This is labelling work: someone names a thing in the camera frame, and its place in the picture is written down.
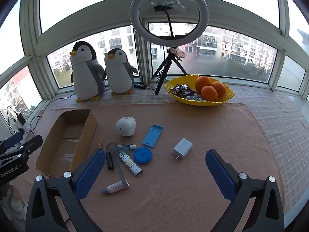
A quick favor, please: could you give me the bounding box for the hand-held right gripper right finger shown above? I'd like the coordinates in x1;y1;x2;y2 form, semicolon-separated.
205;149;285;232

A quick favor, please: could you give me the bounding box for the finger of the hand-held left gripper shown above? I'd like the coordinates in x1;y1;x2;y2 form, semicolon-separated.
0;135;43;161
0;132;25;151

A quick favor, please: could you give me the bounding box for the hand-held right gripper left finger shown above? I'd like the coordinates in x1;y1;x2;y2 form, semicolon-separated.
25;148;107;232

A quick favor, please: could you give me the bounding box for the small black stick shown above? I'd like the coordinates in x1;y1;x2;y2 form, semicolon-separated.
105;151;115;170

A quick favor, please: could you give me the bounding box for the pink tube bottle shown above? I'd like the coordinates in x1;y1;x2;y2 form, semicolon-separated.
101;181;125;195

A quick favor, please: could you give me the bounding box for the cardboard box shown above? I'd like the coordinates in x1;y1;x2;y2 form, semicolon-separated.
36;109;98;178

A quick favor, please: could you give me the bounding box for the grey spoon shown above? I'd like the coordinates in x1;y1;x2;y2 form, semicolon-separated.
106;142;130;190

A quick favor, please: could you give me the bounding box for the patterned lighter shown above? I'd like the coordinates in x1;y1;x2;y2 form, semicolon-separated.
118;151;143;176

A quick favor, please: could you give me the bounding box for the small clear blue bottle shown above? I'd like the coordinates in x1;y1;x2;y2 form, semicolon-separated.
116;144;137;152

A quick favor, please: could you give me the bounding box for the white charger plug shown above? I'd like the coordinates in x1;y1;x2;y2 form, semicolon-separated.
172;138;193;161

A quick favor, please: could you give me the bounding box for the blue round tape measure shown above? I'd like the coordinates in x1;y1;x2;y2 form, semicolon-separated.
133;147;153;165

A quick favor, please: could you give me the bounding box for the white round device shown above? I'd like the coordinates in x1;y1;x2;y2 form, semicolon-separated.
115;116;136;137

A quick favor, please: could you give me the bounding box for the blue phone stand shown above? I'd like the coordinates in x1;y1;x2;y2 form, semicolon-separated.
142;124;163;148

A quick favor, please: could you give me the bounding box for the white power strip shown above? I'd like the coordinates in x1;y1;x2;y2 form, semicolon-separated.
13;123;29;136

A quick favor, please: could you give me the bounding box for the black power adapter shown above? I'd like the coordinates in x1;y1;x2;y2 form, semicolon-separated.
14;113;26;126

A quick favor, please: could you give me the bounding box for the pink blanket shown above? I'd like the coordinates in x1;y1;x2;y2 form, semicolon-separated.
22;103;286;232

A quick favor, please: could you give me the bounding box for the yellow leaf-shaped bowl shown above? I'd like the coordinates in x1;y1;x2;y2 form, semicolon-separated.
164;74;235;107

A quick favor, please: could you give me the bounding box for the checkered cloth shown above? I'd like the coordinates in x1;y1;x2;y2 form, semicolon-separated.
48;84;309;211

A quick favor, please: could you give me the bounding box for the orange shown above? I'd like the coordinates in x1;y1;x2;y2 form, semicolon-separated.
201;85;218;102
195;76;211;92
211;81;227;97

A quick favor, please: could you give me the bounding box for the large penguin plush toy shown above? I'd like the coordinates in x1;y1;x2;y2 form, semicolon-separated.
70;41;106;102

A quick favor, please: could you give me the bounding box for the pile of wrapped candies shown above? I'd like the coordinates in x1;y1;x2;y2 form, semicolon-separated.
170;84;204;101

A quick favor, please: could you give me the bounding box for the small penguin plush toy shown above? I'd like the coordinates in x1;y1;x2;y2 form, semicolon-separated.
104;48;138;95

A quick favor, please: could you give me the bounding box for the black tripod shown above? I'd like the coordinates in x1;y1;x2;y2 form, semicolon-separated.
151;47;188;95

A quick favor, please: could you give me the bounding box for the black phone holder clamp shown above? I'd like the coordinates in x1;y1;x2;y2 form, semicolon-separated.
151;0;190;38

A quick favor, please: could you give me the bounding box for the black cable with loose plug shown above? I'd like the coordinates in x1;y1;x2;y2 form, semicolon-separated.
24;115;43;133

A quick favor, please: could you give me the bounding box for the black adapter cable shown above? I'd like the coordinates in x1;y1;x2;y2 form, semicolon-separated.
7;106;19;126

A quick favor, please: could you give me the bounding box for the long black cable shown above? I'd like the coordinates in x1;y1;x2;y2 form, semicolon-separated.
30;90;78;137

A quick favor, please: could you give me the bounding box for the white ring light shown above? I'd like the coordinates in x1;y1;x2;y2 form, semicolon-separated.
130;0;208;46

